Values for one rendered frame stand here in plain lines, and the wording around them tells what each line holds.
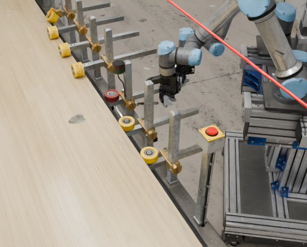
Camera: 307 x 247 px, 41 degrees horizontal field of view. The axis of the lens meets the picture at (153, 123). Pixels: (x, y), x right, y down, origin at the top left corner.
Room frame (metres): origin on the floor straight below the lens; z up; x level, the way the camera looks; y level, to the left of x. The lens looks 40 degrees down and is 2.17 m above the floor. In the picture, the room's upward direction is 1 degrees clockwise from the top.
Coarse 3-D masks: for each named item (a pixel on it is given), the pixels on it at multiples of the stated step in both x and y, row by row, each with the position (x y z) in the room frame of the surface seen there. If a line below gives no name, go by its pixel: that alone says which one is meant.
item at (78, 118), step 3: (78, 114) 1.58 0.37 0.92; (72, 117) 1.56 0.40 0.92; (75, 117) 1.56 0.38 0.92; (78, 117) 1.57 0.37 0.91; (81, 117) 1.56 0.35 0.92; (69, 120) 1.54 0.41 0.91; (72, 120) 1.55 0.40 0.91; (75, 120) 1.55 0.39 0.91; (78, 120) 1.54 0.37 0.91; (81, 120) 1.55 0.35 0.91; (84, 120) 1.55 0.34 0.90; (75, 123) 1.53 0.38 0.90
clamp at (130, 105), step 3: (120, 93) 1.83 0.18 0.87; (123, 93) 1.83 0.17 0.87; (123, 96) 1.80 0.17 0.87; (123, 99) 1.78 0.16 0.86; (132, 99) 1.77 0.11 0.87; (123, 102) 1.78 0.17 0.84; (126, 102) 1.75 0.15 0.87; (129, 102) 1.75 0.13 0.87; (132, 102) 1.75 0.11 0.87; (126, 105) 1.74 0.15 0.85; (129, 105) 1.74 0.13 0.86; (132, 105) 1.74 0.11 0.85; (135, 105) 1.75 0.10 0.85; (126, 108) 1.75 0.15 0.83; (129, 108) 1.74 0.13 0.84; (132, 108) 1.74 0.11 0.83
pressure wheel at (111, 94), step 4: (104, 92) 1.79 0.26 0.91; (108, 92) 1.79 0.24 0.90; (112, 92) 1.78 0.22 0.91; (116, 92) 1.79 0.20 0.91; (104, 96) 1.76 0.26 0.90; (108, 96) 1.75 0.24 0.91; (112, 96) 1.75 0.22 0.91; (116, 96) 1.75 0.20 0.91; (108, 100) 1.74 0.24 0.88; (112, 100) 1.74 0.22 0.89; (116, 100) 1.75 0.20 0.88; (112, 108) 1.78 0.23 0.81
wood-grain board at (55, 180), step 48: (0, 0) 2.99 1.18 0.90; (0, 48) 2.26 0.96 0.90; (48, 48) 2.27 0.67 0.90; (0, 96) 1.75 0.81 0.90; (48, 96) 1.76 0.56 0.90; (96, 96) 1.76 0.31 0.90; (0, 144) 1.38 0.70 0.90; (48, 144) 1.38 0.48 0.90; (96, 144) 1.38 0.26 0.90; (0, 192) 1.09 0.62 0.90; (48, 192) 1.09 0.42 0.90; (96, 192) 1.09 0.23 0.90; (144, 192) 1.10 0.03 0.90; (0, 240) 0.86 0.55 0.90; (48, 240) 0.87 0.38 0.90; (96, 240) 0.87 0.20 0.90; (144, 240) 0.87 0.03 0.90; (192, 240) 0.87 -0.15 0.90
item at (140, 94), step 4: (156, 88) 1.90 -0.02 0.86; (136, 92) 1.86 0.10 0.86; (140, 92) 1.86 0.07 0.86; (156, 92) 1.89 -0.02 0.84; (120, 96) 1.82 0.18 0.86; (132, 96) 1.82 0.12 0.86; (136, 96) 1.83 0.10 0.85; (140, 96) 1.84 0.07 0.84; (120, 100) 1.79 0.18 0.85; (108, 104) 1.78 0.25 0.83; (112, 104) 1.76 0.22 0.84; (116, 104) 1.77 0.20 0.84
